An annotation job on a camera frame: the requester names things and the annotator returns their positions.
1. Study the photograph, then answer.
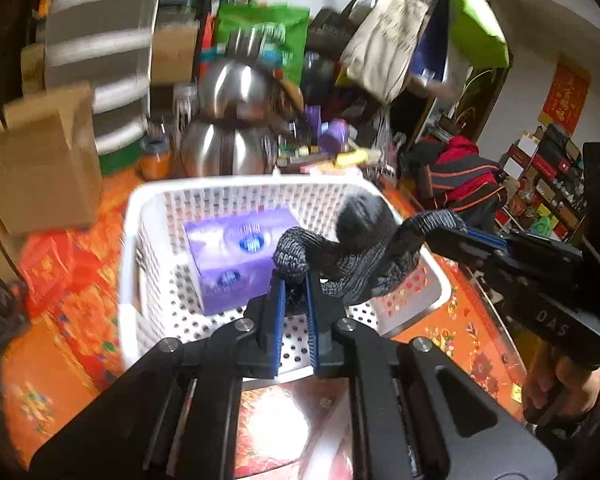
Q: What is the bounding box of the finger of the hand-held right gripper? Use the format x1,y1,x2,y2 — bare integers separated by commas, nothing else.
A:
464,227,512,251
427,227,506,275

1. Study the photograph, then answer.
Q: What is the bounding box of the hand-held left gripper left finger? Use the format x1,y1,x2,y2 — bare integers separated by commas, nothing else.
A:
30,276,301,480

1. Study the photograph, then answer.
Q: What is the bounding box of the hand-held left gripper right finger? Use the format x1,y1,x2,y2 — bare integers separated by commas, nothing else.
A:
304,274,557,480

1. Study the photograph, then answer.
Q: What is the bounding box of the grey knit glove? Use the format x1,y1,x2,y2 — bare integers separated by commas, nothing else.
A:
271,192,468,307

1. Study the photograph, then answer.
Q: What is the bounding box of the white perforated plastic basket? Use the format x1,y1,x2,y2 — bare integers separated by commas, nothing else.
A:
119,175,453,387

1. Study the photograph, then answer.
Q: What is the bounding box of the person's right hand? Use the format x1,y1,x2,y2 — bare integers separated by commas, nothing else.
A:
522,344,600,427

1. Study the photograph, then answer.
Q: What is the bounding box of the red black striped jacket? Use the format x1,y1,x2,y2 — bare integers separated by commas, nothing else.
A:
405,135,509,227

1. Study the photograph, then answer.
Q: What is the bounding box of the shelf of boxed goods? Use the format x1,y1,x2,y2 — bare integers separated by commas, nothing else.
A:
495,125,589,247

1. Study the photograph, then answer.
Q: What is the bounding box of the purple tissue pack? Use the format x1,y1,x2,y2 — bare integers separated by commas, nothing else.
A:
184,207,301,317

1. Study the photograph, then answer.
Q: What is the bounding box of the clear plastic bag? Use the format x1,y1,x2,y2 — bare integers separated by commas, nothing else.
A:
374,109,407,162

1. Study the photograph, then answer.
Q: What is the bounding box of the yellow oblong object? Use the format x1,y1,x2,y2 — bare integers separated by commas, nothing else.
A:
335,149,372,167

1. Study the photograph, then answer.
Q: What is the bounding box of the purple plastic object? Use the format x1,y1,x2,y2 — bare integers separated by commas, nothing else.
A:
305,105,352,154

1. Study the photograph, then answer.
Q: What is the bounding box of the large steel kettle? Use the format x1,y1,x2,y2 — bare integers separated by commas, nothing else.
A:
180,117,277,179

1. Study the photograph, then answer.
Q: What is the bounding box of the dark blue bag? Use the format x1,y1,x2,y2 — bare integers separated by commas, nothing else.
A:
410,0,454,84

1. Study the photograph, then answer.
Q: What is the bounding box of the jar with orange contents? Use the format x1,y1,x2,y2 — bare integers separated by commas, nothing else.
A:
140,135,174,181

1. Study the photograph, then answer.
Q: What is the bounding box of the orange floral tablecloth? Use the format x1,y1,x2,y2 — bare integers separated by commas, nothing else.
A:
0,160,537,480

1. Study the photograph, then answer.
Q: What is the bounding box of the bright green bag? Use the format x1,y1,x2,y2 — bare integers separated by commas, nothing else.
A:
447,0,511,69

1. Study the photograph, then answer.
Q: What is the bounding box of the beige canvas tote bag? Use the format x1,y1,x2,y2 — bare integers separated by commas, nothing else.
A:
340,0,437,104

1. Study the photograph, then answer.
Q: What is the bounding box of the clear glass jar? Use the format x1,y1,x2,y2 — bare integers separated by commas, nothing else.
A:
172,84,199,132

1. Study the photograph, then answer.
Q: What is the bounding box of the small steel kettle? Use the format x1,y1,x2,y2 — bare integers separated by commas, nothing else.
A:
197,57,282,122

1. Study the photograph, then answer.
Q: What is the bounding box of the brown cardboard box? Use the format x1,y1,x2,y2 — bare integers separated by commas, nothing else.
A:
0,82,104,237

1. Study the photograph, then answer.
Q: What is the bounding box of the flat cardboard box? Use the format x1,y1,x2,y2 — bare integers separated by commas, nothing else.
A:
152,25,202,86

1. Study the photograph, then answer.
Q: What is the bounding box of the green shopping bag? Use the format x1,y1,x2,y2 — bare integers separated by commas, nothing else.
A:
215,2,311,87

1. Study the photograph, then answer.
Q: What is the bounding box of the grey white drawer unit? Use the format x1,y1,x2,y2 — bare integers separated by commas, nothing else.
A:
42,0,162,157

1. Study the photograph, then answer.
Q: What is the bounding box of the red wall poster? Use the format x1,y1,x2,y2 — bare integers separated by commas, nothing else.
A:
542,62,592,134

